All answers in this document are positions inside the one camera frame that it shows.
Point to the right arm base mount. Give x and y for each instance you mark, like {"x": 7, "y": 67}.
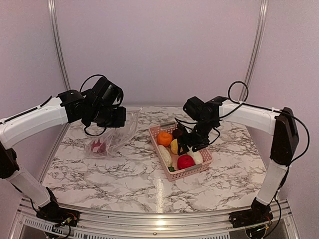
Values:
{"x": 258, "y": 213}

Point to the orange knitted fruit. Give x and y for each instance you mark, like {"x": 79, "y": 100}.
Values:
{"x": 164, "y": 139}

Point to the left aluminium frame post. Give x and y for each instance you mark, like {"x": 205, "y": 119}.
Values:
{"x": 57, "y": 43}

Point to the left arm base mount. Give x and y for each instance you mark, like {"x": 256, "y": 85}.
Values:
{"x": 54, "y": 213}

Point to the aluminium frame post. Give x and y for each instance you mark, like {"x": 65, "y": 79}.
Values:
{"x": 257, "y": 41}
{"x": 57, "y": 43}

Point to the right aluminium frame post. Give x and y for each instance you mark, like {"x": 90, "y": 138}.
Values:
{"x": 257, "y": 41}

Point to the clear zip top bag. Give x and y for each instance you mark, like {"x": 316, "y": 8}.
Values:
{"x": 110, "y": 142}

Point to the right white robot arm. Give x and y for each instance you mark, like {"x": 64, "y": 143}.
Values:
{"x": 281, "y": 125}

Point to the dark red knitted beet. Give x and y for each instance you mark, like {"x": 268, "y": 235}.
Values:
{"x": 177, "y": 133}

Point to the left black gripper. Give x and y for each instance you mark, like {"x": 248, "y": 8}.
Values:
{"x": 119, "y": 121}

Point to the white knitted vegetable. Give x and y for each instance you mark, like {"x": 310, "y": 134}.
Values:
{"x": 196, "y": 156}
{"x": 165, "y": 155}

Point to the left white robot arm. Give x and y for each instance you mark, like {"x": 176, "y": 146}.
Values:
{"x": 65, "y": 108}

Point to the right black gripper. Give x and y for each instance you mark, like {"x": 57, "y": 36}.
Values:
{"x": 190, "y": 143}

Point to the yellow knitted fruit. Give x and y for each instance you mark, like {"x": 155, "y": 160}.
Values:
{"x": 174, "y": 147}

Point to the red knitted apple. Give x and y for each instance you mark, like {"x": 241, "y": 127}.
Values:
{"x": 185, "y": 161}

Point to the aluminium front rail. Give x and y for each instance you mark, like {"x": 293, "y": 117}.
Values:
{"x": 102, "y": 224}

